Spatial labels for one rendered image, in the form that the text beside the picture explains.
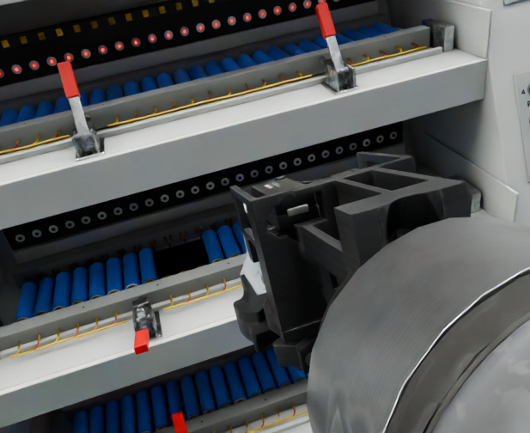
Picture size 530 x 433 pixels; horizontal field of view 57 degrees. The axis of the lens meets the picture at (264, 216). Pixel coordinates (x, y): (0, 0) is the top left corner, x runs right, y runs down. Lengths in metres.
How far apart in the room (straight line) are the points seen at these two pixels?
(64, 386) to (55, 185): 0.20
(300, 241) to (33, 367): 0.42
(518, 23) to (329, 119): 0.23
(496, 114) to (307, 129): 0.21
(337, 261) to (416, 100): 0.42
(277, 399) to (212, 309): 0.16
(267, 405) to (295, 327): 0.45
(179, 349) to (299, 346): 0.34
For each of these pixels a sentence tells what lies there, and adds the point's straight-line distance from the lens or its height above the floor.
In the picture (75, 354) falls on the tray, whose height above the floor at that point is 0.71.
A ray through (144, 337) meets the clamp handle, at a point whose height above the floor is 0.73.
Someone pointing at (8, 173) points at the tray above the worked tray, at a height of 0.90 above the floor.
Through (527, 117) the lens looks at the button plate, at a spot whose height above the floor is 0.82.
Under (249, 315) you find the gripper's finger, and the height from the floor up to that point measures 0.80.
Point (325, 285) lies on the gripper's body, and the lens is 0.20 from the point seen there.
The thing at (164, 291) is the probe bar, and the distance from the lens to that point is 0.56.
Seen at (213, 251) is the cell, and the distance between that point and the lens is 0.59.
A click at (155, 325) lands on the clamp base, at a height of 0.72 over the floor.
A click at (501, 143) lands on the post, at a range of 0.61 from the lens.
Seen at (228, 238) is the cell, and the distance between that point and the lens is 0.61.
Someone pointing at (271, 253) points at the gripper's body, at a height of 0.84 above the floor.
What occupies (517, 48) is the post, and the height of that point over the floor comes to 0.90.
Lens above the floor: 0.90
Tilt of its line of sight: 12 degrees down
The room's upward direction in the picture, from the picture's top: 14 degrees counter-clockwise
